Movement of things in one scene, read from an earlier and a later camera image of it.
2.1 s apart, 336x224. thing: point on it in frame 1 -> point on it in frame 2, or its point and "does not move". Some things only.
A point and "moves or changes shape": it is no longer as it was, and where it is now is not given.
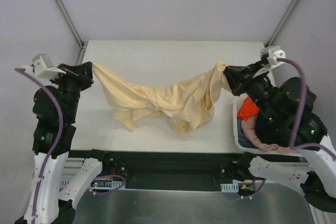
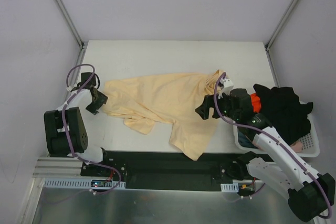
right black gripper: [247, 77] -> [210, 106]
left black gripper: [76, 74] -> [97, 100]
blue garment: [243, 139] does not move
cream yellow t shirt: [187, 106] moves or changes shape
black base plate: [165, 170] does not move
